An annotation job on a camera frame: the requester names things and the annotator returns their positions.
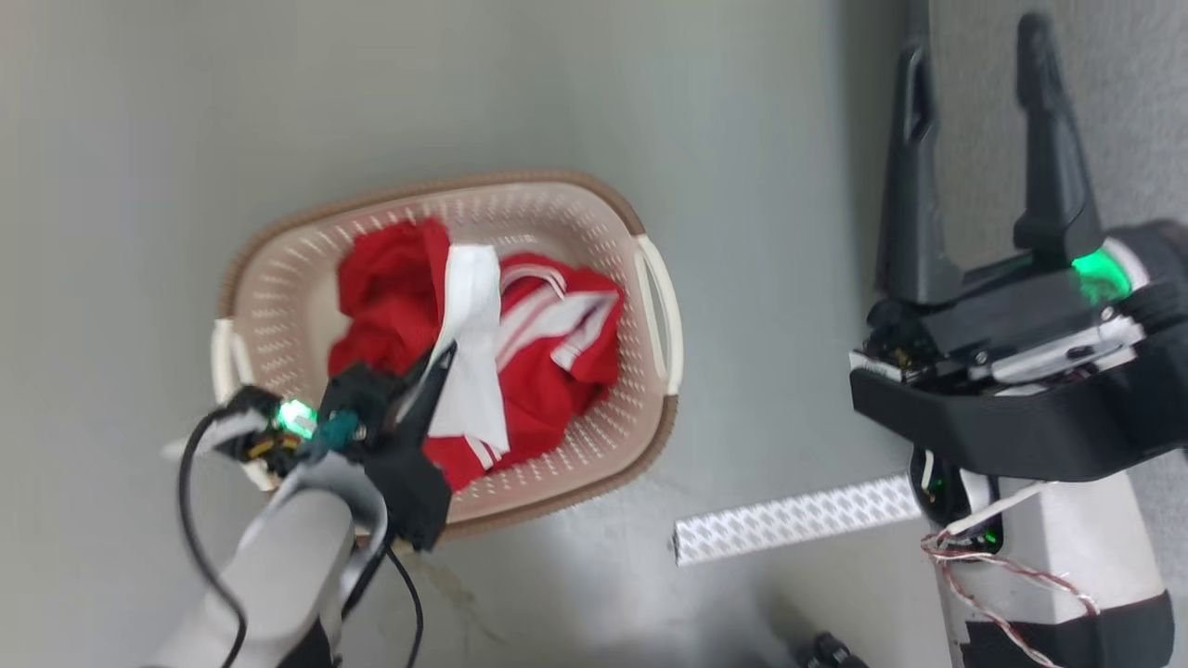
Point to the white cloth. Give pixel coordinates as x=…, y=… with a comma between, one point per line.
x=473, y=315

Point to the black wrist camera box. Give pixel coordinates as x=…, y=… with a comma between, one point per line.
x=1021, y=431
x=408, y=492

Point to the beige perforated laundry basket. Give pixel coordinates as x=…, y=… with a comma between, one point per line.
x=566, y=223

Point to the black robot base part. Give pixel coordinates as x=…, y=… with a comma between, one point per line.
x=829, y=652

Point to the white patterned floor tape strip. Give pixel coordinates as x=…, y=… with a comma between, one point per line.
x=789, y=520

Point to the red garment with white stripes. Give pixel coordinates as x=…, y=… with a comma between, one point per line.
x=390, y=278

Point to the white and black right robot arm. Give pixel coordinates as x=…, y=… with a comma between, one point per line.
x=1067, y=557

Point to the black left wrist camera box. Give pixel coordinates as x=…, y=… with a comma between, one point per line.
x=408, y=492

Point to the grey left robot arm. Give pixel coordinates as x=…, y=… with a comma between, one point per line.
x=278, y=575

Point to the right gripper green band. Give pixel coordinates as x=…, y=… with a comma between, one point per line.
x=1039, y=315

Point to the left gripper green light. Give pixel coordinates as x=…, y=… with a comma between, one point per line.
x=357, y=399

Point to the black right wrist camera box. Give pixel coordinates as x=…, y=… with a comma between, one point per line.
x=1021, y=431

